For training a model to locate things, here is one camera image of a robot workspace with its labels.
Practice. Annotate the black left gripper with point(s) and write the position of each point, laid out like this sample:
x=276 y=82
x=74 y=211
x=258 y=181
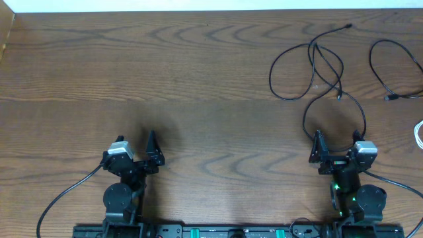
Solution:
x=138 y=164

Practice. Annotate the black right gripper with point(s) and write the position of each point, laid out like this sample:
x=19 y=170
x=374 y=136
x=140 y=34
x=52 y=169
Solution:
x=338 y=160

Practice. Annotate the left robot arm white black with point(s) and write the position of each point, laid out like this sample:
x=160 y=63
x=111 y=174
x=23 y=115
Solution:
x=124 y=200

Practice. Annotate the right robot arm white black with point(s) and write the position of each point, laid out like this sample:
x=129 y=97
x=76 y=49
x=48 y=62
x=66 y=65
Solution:
x=360 y=206

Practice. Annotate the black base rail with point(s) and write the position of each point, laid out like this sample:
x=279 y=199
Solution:
x=180 y=231

